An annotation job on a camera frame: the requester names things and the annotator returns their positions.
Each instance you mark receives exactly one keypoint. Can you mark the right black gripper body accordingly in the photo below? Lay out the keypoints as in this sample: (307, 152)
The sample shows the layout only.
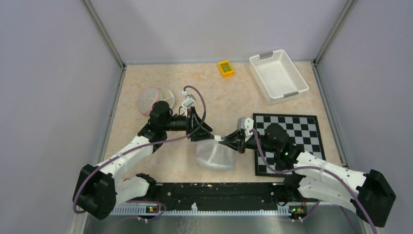
(251, 143)

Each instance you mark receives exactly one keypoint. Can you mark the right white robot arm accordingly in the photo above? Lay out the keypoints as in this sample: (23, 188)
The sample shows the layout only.
(368, 195)

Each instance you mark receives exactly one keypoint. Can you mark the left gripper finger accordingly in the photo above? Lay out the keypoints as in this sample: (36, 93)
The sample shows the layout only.
(201, 123)
(204, 135)

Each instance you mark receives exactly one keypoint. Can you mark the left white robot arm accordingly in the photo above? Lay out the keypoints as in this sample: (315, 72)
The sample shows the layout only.
(99, 188)

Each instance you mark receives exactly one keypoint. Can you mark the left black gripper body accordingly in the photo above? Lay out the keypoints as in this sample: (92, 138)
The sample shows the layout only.
(184, 123)

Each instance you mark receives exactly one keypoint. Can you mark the white toothed cable strip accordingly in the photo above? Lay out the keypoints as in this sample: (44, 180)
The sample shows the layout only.
(144, 210)

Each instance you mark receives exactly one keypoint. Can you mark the yellow toy block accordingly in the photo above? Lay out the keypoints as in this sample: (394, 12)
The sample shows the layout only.
(226, 69)

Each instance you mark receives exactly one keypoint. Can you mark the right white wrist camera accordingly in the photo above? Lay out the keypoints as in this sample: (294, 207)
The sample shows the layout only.
(245, 125)

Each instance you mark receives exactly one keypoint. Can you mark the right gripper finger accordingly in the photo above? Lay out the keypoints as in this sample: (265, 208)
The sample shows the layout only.
(232, 144)
(233, 136)

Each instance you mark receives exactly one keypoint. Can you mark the black white checkerboard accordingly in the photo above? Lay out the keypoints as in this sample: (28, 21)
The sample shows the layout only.
(303, 131)

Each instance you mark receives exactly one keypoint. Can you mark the white plastic basket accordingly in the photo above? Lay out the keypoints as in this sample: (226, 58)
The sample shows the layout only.
(277, 77)

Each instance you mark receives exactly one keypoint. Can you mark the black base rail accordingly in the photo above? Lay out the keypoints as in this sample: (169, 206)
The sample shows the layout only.
(253, 196)

